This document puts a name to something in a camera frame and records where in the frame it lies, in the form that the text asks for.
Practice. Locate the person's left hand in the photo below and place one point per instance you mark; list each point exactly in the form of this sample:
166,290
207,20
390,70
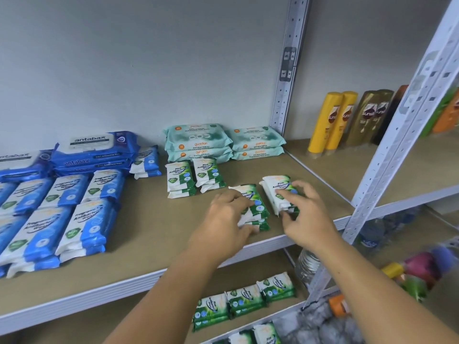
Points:
219,233

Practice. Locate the person's right hand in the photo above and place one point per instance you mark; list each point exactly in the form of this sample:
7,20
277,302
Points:
312,222

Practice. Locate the grey metal shelf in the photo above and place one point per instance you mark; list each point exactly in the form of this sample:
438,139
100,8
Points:
143,240

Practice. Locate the group of blue wipe packets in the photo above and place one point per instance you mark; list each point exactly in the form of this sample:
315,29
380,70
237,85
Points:
43,225

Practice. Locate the person's right forearm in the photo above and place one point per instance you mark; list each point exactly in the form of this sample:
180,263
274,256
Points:
387,297

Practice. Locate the person's left forearm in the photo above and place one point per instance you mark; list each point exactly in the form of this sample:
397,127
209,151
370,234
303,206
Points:
165,304

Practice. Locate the water bottles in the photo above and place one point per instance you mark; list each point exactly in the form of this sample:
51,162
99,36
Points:
384,229

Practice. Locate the yellow bottle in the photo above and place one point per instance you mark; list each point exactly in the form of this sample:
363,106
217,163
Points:
342,118
324,121
392,270

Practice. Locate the dark brown bottle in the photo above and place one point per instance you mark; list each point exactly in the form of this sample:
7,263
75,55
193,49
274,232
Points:
361,116

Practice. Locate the pink bottle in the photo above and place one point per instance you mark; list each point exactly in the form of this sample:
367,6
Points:
422,267

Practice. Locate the green bottle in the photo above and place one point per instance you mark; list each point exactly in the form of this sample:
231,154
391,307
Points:
436,114
414,286

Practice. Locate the blue bottle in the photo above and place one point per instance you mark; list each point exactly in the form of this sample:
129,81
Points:
446,258

